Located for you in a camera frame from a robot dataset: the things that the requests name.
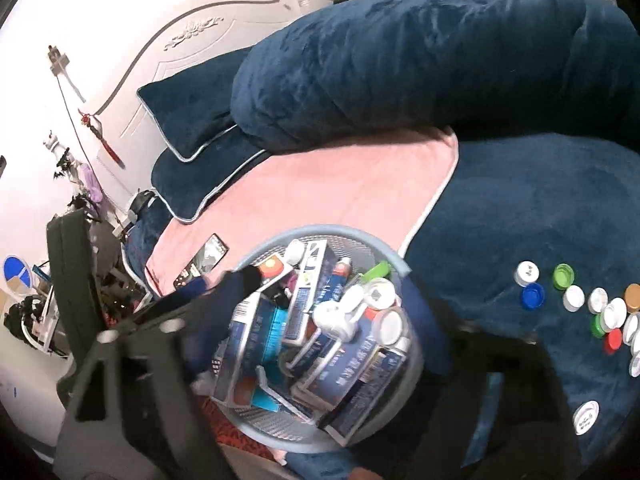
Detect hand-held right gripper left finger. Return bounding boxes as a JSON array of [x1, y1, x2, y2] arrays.
[[52, 265, 264, 480]]

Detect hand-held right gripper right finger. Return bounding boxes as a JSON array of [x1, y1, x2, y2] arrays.
[[385, 280, 587, 480]]

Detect blue-grey mesh wastebasket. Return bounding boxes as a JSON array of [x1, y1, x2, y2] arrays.
[[212, 225, 426, 456]]

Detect white jar lid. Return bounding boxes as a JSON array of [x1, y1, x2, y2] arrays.
[[376, 307, 412, 356]]

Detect cluttered bedside table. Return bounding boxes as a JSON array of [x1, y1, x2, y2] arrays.
[[45, 160, 156, 321]]

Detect teal box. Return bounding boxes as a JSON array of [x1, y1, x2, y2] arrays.
[[252, 307, 288, 361]]

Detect blue and tan round sign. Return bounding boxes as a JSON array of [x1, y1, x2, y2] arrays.
[[2, 255, 32, 293]]

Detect black smartphone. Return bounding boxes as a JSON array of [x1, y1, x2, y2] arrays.
[[172, 232, 230, 291]]

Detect white flip-top cap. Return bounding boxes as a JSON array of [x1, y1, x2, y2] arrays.
[[362, 278, 401, 311]]

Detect white box with orange dot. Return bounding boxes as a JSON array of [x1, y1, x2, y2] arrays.
[[255, 256, 288, 281]]

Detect purple artificial flowers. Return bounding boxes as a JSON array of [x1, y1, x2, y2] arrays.
[[80, 165, 103, 201]]

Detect white pump dispenser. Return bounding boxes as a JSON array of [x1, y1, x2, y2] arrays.
[[312, 285, 368, 341]]

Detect white squeeze tube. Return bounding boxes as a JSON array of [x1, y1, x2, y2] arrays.
[[284, 239, 307, 267]]

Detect blue bottle cap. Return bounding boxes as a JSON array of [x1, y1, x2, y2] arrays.
[[519, 282, 546, 309]]

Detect small white bottle cap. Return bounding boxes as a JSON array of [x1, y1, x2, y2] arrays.
[[562, 285, 586, 312], [515, 260, 540, 286]]

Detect red patterned cloth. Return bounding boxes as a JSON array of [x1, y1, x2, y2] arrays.
[[200, 400, 281, 461]]

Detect white figurine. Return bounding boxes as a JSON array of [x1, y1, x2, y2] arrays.
[[42, 130, 66, 161]]

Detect dark blue piped pillow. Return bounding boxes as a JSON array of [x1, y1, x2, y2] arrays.
[[150, 125, 271, 224], [136, 46, 257, 162]]

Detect pink blanket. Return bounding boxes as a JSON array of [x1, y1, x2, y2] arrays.
[[145, 127, 461, 297]]

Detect dark blue plush bedspread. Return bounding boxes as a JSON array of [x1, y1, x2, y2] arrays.
[[400, 132, 640, 480]]

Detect white lid with green writing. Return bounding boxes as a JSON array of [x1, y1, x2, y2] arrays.
[[572, 400, 601, 436]]

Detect pile of white lids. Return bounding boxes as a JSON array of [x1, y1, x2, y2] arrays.
[[587, 287, 640, 378]]

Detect rolled dark blue quilt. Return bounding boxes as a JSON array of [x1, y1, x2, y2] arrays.
[[230, 0, 640, 152]]

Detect white carved headboard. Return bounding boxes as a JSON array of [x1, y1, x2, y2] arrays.
[[30, 0, 381, 201]]

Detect black strap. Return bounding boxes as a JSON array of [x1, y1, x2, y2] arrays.
[[127, 190, 156, 221]]

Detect red tassel wall hanging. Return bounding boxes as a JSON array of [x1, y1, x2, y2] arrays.
[[47, 45, 126, 168]]

